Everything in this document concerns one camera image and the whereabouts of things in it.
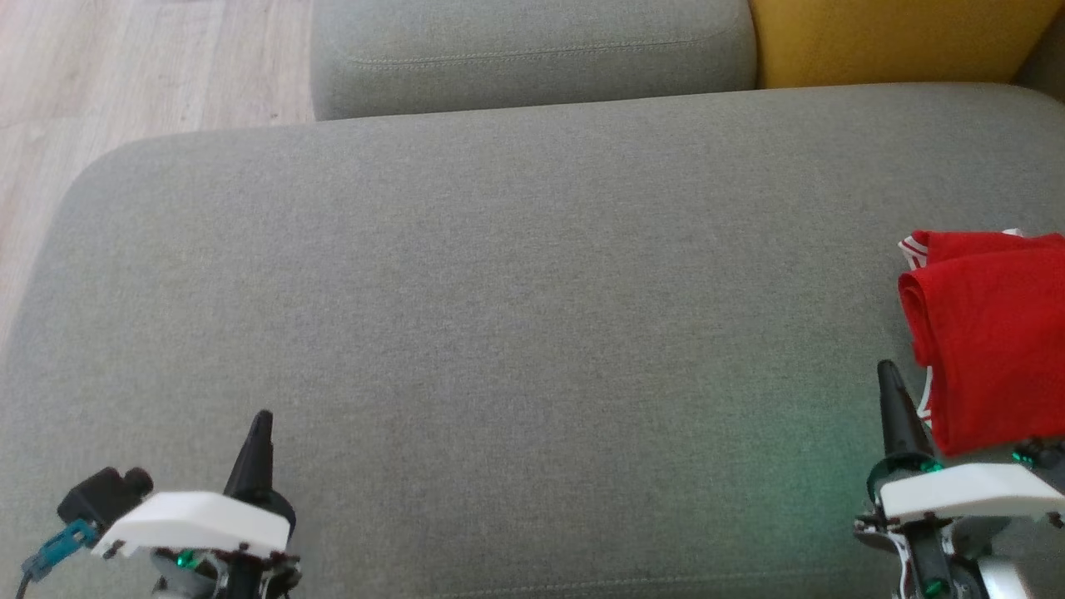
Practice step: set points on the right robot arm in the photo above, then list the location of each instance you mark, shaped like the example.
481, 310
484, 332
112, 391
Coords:
1007, 581

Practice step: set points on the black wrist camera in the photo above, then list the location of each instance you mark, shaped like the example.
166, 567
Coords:
104, 495
1044, 457

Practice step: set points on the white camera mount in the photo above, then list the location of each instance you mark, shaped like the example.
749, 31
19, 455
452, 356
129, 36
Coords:
965, 491
195, 520

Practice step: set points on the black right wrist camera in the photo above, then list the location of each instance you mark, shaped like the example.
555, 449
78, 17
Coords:
1044, 457

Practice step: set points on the yellow sofa cushion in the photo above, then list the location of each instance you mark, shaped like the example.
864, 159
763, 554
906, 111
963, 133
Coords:
890, 37

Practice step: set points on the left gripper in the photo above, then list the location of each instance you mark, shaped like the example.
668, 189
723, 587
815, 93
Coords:
225, 578

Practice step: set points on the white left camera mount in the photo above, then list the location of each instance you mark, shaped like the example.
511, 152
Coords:
195, 520

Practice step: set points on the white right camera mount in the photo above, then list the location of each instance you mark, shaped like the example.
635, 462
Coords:
965, 491

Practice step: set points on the red white basketball jersey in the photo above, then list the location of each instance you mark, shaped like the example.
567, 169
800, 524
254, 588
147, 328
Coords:
990, 349

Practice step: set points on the grey sofa seat cushion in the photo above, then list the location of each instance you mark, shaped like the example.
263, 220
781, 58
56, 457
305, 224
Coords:
499, 333

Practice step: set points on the grey sofa back cushion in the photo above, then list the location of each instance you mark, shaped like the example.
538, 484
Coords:
532, 50

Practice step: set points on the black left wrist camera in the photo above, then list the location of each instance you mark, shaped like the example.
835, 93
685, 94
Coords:
104, 495

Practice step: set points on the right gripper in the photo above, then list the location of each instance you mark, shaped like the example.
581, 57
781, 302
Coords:
928, 557

